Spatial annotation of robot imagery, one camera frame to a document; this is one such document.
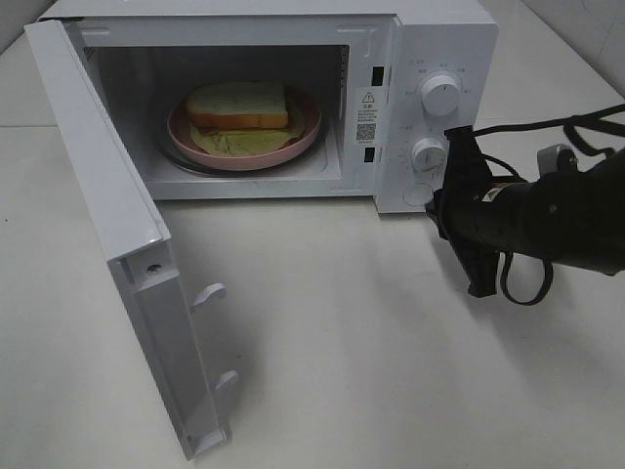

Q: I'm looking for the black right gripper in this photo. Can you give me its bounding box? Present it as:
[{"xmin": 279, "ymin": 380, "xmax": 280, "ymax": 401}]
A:
[{"xmin": 426, "ymin": 126, "xmax": 508, "ymax": 298}]

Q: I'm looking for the round white door button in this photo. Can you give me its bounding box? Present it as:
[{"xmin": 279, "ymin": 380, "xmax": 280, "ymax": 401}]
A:
[{"xmin": 402, "ymin": 183, "xmax": 434, "ymax": 207}]

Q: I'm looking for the white timer knob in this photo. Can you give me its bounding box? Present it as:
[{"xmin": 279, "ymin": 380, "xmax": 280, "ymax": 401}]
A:
[{"xmin": 411, "ymin": 138, "xmax": 446, "ymax": 172}]

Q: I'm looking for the pink round plate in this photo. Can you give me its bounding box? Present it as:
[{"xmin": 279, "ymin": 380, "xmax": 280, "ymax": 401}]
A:
[{"xmin": 167, "ymin": 88, "xmax": 322, "ymax": 171}]

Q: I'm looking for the white bread sandwich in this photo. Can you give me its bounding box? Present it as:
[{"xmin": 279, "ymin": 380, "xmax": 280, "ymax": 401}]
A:
[{"xmin": 185, "ymin": 81, "xmax": 289, "ymax": 130}]

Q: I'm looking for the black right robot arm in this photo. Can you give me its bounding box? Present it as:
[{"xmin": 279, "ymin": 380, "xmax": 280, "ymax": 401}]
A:
[{"xmin": 426, "ymin": 126, "xmax": 624, "ymax": 305}]

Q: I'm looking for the upper white power knob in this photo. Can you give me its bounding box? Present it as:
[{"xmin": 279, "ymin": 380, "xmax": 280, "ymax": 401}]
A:
[{"xmin": 421, "ymin": 71, "xmax": 461, "ymax": 116}]

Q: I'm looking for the white warning label sticker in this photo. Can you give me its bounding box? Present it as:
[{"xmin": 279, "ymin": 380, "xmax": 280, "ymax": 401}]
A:
[{"xmin": 353, "ymin": 87, "xmax": 379, "ymax": 144}]

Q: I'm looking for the white microwave oven body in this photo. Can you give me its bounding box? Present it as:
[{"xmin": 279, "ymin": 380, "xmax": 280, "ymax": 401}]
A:
[{"xmin": 37, "ymin": 1, "xmax": 498, "ymax": 213}]

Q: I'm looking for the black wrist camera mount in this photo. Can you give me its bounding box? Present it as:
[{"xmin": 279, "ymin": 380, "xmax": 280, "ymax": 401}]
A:
[{"xmin": 537, "ymin": 144, "xmax": 578, "ymax": 177}]

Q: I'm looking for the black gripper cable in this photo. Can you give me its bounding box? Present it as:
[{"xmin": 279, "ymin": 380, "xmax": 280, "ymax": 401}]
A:
[{"xmin": 468, "ymin": 105, "xmax": 625, "ymax": 307}]

